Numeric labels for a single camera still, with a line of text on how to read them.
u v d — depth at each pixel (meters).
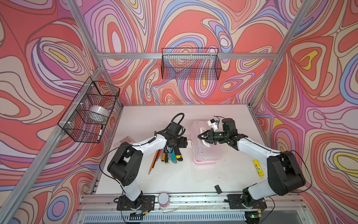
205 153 0.77
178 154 0.90
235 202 0.73
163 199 0.71
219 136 0.75
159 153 0.91
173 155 0.91
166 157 0.88
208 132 0.78
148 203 0.72
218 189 0.78
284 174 0.44
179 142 0.82
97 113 0.70
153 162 0.88
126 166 0.46
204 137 0.79
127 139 0.98
